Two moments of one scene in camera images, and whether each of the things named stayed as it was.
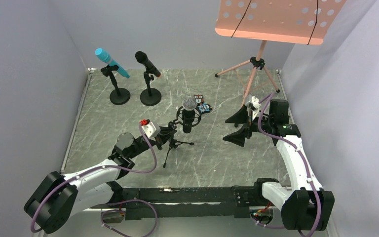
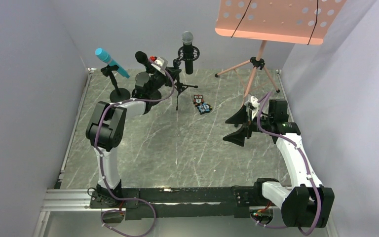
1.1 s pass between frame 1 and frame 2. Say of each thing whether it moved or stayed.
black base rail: stayed
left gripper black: moved
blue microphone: stayed
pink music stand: stayed
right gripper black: stayed
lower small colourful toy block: stayed
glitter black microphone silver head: moved
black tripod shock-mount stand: moved
